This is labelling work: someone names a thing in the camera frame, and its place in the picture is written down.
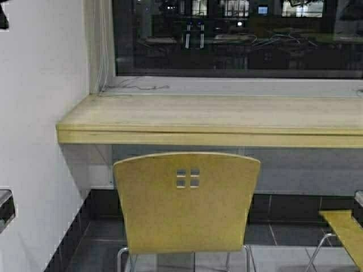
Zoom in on long wooden counter table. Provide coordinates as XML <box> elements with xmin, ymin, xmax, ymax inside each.
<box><xmin>56</xmin><ymin>94</ymin><xmax>362</xmax><ymax>148</ymax></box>

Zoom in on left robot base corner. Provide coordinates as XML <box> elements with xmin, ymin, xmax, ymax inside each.
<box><xmin>1</xmin><ymin>189</ymin><xmax>16</xmax><ymax>232</ymax></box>

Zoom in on yellow wooden chair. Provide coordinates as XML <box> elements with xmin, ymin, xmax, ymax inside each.
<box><xmin>305</xmin><ymin>210</ymin><xmax>362</xmax><ymax>271</ymax></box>
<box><xmin>113</xmin><ymin>151</ymin><xmax>261</xmax><ymax>261</ymax></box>

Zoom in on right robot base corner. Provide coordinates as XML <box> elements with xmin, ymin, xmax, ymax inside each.
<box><xmin>352</xmin><ymin>190</ymin><xmax>363</xmax><ymax>226</ymax></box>

